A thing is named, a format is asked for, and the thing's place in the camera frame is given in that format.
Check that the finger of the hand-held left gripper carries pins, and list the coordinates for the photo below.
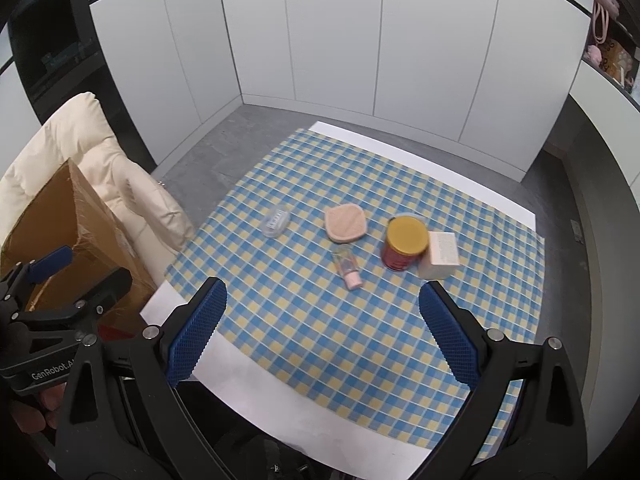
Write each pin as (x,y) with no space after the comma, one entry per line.
(50,262)
(107,290)

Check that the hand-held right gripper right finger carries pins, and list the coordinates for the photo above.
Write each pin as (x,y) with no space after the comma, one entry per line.
(450,330)

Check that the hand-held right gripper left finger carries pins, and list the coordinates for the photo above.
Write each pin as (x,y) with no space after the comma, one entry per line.
(197,330)

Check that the brown cardboard box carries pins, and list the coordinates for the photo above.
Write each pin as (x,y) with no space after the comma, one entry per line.
(95,225)

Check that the red can with yellow lid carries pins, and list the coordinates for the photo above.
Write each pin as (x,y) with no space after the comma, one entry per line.
(406,237)

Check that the clear plastic case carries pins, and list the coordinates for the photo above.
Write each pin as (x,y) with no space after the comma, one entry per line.
(276,224)

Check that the pink powder puff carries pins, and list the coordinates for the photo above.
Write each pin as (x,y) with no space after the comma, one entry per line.
(345,222)

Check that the person's left hand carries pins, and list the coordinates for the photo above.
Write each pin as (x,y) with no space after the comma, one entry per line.
(37,410)

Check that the small cream box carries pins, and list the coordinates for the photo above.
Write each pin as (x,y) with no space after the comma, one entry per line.
(442,255)

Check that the small clear pink-capped bottle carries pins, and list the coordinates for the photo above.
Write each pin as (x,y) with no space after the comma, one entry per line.
(346,265)

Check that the cream padded armchair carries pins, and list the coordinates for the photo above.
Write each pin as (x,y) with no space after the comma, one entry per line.
(75,130)

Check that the blue yellow checked tablecloth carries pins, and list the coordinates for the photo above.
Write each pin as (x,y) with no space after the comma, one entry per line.
(325,175)

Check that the black built-in cabinet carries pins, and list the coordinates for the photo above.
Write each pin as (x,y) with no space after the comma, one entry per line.
(50,35)

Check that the pink plush toy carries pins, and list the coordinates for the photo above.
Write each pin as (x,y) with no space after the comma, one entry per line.
(594,55)

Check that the white cabinet doors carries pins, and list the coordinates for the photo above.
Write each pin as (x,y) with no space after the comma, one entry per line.
(350,35)

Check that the orange paw print box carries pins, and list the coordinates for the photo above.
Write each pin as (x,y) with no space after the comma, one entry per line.
(616,57)

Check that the pink hanging bag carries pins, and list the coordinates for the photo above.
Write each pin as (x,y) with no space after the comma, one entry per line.
(602,10)

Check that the wall outlet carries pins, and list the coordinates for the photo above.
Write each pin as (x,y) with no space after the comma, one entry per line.
(577,232)

